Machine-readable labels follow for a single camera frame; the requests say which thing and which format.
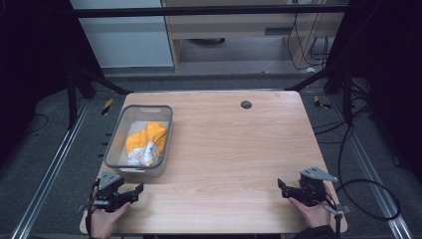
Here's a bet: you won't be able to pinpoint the black metal stand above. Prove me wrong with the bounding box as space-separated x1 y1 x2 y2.
285 63 354 127
65 66 133 131

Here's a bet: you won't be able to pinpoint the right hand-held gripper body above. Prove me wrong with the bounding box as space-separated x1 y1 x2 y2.
298 165 352 215

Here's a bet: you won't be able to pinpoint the black horizontal frame bar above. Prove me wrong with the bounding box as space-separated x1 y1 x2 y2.
73 4 349 19

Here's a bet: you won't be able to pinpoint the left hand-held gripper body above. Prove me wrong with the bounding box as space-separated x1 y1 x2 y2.
77 171 134 214

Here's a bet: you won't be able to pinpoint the person's right hand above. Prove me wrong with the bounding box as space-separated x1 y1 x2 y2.
288 184 332 229

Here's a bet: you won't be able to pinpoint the grey plastic basket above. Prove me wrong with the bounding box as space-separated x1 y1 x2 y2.
103 104 174 177

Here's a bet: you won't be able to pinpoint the black looped cable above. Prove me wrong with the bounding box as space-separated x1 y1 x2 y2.
334 119 401 222

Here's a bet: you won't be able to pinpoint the black and yellow tape strip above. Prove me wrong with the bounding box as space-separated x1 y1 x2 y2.
101 98 114 117
313 95 332 111

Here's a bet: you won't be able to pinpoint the person's left hand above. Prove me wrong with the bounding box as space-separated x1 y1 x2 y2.
90 186 132 239

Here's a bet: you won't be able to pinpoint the metal floor rail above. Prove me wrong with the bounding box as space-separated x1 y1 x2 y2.
327 96 416 239
11 99 92 239

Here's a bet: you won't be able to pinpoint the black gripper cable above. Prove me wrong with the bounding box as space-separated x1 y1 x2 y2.
333 212 343 239
85 178 102 239

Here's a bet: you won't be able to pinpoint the yellow and white cloth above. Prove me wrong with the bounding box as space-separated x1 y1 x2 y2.
124 121 168 167

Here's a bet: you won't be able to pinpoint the black hanging cables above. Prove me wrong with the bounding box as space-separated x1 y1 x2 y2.
286 12 330 72

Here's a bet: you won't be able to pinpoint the white cabinet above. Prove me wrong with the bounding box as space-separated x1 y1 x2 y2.
69 0 175 70

